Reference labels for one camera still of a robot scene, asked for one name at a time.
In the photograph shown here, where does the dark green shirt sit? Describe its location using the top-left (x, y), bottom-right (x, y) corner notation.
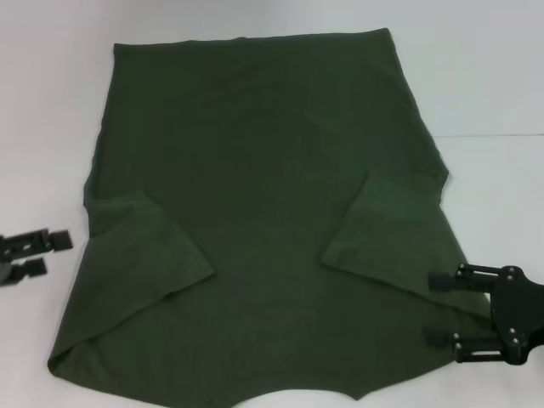
top-left (45, 27), bottom-right (494, 408)

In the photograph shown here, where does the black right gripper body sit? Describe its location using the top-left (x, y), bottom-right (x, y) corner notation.
top-left (488, 265), bottom-right (544, 366)

